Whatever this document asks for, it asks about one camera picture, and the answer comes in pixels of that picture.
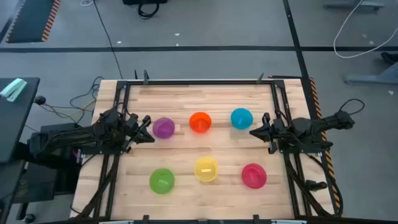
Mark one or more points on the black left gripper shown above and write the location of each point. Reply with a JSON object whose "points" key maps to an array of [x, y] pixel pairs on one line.
{"points": [[132, 124]]}

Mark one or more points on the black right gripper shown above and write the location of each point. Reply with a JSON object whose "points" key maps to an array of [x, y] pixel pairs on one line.
{"points": [[278, 130]]}

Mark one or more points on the purple plastic bowl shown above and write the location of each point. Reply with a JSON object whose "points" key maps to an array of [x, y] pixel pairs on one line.
{"points": [[163, 127]]}

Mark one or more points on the blue plastic bowl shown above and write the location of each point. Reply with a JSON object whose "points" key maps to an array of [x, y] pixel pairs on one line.
{"points": [[241, 118]]}

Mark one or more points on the pink plastic bowl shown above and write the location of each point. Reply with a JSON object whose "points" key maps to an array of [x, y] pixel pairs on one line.
{"points": [[254, 175]]}

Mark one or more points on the green plastic bowl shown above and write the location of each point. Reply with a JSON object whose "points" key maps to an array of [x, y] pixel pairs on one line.
{"points": [[161, 181]]}

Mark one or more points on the orange plastic bowl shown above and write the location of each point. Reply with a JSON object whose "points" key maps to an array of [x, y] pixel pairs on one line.
{"points": [[200, 122]]}

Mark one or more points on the yellow plastic bowl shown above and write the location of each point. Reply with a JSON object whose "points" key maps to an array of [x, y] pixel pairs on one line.
{"points": [[206, 169]]}

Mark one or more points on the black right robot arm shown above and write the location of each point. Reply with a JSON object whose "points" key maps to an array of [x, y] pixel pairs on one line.
{"points": [[311, 127]]}

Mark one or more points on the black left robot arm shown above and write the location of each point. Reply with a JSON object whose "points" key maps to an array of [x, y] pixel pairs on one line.
{"points": [[77, 137]]}

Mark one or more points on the black clamp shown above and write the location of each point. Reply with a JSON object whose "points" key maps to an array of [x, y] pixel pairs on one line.
{"points": [[260, 78], [145, 77]]}

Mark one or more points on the orange black hazard strip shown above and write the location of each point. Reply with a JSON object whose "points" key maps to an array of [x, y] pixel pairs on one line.
{"points": [[315, 102]]}

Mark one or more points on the grey table foot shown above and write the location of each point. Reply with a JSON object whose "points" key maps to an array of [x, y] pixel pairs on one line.
{"points": [[379, 76], [354, 4]]}

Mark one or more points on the black desk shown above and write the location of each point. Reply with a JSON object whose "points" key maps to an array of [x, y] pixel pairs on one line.
{"points": [[15, 124]]}

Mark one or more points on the black case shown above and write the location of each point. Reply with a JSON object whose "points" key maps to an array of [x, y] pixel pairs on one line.
{"points": [[144, 1]]}

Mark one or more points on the mint green stapler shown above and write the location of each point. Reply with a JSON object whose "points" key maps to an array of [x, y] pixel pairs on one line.
{"points": [[13, 89]]}

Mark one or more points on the black caster wheel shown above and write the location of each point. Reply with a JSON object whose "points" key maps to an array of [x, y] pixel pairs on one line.
{"points": [[29, 218]]}

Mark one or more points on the black mat with orange stripes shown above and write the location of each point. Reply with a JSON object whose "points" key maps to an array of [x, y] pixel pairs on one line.
{"points": [[31, 20]]}

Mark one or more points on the black camera on frame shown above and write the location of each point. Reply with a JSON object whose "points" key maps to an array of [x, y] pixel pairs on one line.
{"points": [[315, 185]]}

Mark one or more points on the black aluminium table frame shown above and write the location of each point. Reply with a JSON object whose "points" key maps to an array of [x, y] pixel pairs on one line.
{"points": [[202, 82]]}

